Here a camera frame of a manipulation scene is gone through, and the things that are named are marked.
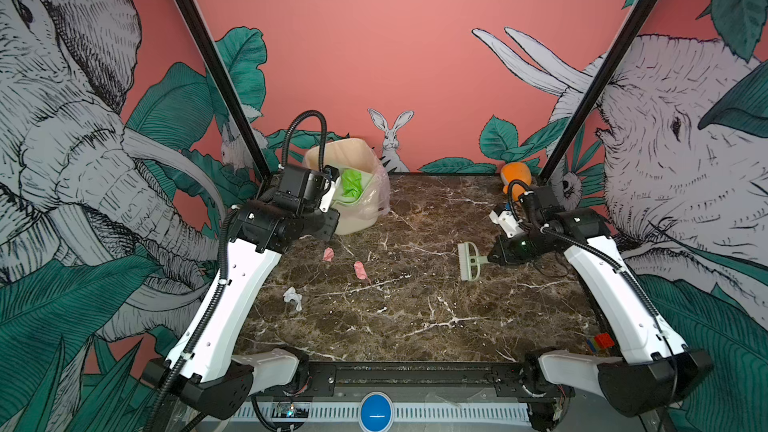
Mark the pale green hand brush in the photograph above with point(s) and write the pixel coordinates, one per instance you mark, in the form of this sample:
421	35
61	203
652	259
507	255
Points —
470	261

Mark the cream plastic trash bin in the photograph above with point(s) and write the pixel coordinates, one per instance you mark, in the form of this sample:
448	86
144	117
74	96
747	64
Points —
355	153

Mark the left black frame post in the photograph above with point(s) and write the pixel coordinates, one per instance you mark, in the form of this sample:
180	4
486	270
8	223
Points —
208	50

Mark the white slotted cable duct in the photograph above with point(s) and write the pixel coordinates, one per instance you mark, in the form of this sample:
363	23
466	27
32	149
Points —
514	414

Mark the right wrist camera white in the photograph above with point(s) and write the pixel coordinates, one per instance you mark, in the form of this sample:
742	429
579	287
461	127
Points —
507	221

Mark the pink paper scrap left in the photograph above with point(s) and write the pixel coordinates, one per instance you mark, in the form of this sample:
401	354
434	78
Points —
328	254

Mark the black front mounting rail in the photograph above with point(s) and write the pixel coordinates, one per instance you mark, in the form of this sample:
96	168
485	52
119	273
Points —
327	379

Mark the black frame post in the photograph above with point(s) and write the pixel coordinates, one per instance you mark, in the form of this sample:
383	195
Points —
208	50
632	25

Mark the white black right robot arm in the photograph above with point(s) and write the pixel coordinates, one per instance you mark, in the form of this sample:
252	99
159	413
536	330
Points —
655	367

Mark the right black frame post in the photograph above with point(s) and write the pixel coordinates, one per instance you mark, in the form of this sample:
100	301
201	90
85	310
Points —
632	25

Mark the pale green dustpan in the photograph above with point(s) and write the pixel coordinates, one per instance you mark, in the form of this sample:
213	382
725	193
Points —
366	180

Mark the white crumpled paper scrap left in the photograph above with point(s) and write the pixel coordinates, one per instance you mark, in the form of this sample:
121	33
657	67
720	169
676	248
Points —
292	297

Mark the orange carrot plush toy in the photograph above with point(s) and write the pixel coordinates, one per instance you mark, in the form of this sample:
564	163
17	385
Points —
515	170

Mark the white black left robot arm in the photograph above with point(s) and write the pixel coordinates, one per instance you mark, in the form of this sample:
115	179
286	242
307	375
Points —
200	370

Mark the green paper scrap centre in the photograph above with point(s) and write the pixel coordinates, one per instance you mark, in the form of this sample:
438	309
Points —
351	185

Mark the blue round button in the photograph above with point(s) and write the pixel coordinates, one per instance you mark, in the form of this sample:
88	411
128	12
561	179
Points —
376	413

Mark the pink paper scrap centre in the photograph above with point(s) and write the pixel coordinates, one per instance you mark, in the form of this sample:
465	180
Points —
360	271

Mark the pink paper scrap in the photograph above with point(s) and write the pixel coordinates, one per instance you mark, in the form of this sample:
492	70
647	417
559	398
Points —
360	271
328	254

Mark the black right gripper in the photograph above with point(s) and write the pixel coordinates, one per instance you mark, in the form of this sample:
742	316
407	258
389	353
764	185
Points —
505	258

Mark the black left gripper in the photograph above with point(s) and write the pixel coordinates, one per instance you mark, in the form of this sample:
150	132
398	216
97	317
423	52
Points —
329	229

